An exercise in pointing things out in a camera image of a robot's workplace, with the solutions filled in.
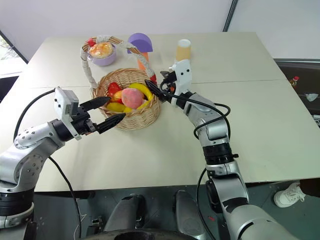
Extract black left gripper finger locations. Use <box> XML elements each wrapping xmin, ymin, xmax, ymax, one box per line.
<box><xmin>81</xmin><ymin>96</ymin><xmax>111</xmax><ymax>111</ymax></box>
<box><xmin>95</xmin><ymin>112</ymin><xmax>126</xmax><ymax>135</ymax></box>

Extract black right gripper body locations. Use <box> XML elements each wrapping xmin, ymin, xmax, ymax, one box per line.
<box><xmin>159</xmin><ymin>71</ymin><xmax>177</xmax><ymax>95</ymax></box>

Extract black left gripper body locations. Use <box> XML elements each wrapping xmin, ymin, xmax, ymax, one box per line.
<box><xmin>71</xmin><ymin>104</ymin><xmax>99</xmax><ymax>137</ymax></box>

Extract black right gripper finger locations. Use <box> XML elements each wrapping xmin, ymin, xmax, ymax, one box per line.
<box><xmin>144</xmin><ymin>79</ymin><xmax>166</xmax><ymax>97</ymax></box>
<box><xmin>149</xmin><ymin>85</ymin><xmax>168</xmax><ymax>103</ymax></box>

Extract pink peach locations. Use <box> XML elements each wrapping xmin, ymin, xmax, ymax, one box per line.
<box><xmin>121</xmin><ymin>87</ymin><xmax>144</xmax><ymax>110</ymax></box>

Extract yellow banana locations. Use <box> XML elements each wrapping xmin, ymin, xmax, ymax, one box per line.
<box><xmin>127</xmin><ymin>82</ymin><xmax>154</xmax><ymax>111</ymax></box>

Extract yellow lemon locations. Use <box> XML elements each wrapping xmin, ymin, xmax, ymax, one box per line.
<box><xmin>106</xmin><ymin>101</ymin><xmax>133</xmax><ymax>114</ymax></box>

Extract orange yellow fruit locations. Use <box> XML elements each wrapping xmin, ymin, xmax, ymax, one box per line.
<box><xmin>113</xmin><ymin>90</ymin><xmax>125</xmax><ymax>104</ymax></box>

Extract red fruit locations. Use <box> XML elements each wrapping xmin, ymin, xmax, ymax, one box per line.
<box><xmin>107</xmin><ymin>81</ymin><xmax>122</xmax><ymax>99</ymax></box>

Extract orange block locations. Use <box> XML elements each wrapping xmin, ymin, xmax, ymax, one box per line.
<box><xmin>137</xmin><ymin>51</ymin><xmax>151</xmax><ymax>72</ymax></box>

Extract yellow paper cup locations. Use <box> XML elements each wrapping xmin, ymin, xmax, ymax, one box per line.
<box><xmin>175</xmin><ymin>39</ymin><xmax>193</xmax><ymax>62</ymax></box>

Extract purple bowl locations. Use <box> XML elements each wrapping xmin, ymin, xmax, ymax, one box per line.
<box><xmin>91</xmin><ymin>42</ymin><xmax>117</xmax><ymax>67</ymax></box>

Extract purple semicircle block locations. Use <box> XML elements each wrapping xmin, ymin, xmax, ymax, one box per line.
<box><xmin>126</xmin><ymin>32</ymin><xmax>154</xmax><ymax>55</ymax></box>

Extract plastic wrapped bread bun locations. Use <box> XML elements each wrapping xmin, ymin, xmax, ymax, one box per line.
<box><xmin>87</xmin><ymin>38</ymin><xmax>113</xmax><ymax>60</ymax></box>

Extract grey rounded leg cover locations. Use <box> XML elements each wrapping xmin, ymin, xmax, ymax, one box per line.
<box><xmin>173</xmin><ymin>189</ymin><xmax>204</xmax><ymax>237</ymax></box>
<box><xmin>103</xmin><ymin>193</ymin><xmax>146</xmax><ymax>232</ymax></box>

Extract white crumpled paper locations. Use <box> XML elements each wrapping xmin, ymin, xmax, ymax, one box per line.
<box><xmin>304</xmin><ymin>92</ymin><xmax>320</xmax><ymax>102</ymax></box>

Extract white sneaker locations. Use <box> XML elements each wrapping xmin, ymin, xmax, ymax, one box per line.
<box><xmin>273</xmin><ymin>182</ymin><xmax>306</xmax><ymax>208</ymax></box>

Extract person's dark trouser leg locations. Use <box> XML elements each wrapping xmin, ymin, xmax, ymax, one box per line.
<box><xmin>299</xmin><ymin>178</ymin><xmax>320</xmax><ymax>197</ymax></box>

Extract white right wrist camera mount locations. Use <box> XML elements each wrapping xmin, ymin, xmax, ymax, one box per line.
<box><xmin>168</xmin><ymin>59</ymin><xmax>193</xmax><ymax>108</ymax></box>

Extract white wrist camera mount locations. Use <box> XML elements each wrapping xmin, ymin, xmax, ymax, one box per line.
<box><xmin>168</xmin><ymin>59</ymin><xmax>193</xmax><ymax>108</ymax></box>
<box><xmin>53</xmin><ymin>86</ymin><xmax>82</xmax><ymax>141</ymax></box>

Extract wicker basket with handle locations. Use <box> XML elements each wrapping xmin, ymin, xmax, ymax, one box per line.
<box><xmin>79</xmin><ymin>34</ymin><xmax>161</xmax><ymax>131</ymax></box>

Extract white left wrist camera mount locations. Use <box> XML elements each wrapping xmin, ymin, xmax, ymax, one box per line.
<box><xmin>53</xmin><ymin>86</ymin><xmax>82</xmax><ymax>141</ymax></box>

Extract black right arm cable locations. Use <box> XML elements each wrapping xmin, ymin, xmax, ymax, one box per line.
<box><xmin>159</xmin><ymin>79</ymin><xmax>231</xmax><ymax>240</ymax></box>

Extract black wall strip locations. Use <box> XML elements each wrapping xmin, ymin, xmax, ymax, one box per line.
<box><xmin>223</xmin><ymin>0</ymin><xmax>238</xmax><ymax>33</ymax></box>

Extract black window frame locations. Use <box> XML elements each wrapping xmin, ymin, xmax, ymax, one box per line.
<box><xmin>0</xmin><ymin>29</ymin><xmax>29</xmax><ymax>64</ymax></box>

